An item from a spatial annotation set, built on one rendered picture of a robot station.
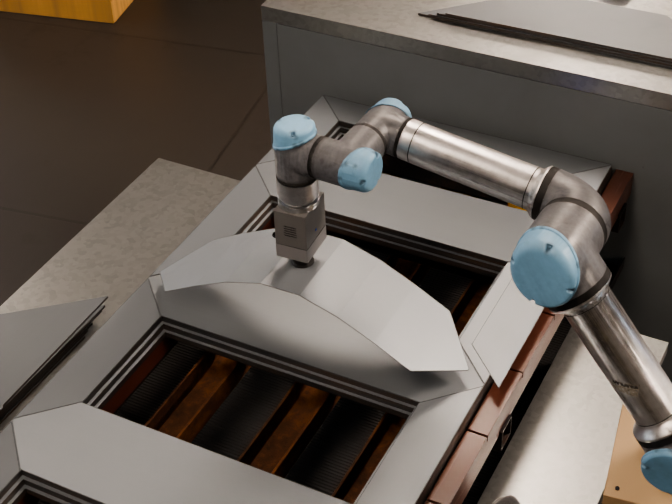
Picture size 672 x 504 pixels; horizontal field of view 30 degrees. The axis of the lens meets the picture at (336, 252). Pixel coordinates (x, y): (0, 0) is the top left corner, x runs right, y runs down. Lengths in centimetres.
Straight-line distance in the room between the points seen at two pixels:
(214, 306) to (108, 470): 45
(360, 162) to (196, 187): 99
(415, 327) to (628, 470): 47
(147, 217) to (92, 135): 175
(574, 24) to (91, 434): 147
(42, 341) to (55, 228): 166
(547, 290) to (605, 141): 98
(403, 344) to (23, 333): 81
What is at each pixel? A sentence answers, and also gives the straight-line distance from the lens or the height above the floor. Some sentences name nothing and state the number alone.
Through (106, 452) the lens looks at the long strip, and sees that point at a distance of 227.
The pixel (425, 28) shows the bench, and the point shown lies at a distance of 302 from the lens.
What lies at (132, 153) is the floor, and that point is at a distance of 455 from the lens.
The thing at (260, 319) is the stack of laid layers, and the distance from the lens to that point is 248.
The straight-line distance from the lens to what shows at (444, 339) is 234.
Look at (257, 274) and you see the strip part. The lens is 233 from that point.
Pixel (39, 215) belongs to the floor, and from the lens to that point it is 432.
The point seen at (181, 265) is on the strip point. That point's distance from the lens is 254.
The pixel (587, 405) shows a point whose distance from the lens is 257.
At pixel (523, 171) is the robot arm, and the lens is 213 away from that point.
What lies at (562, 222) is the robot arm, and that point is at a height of 129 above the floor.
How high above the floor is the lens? 250
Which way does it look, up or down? 39 degrees down
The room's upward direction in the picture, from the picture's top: 2 degrees counter-clockwise
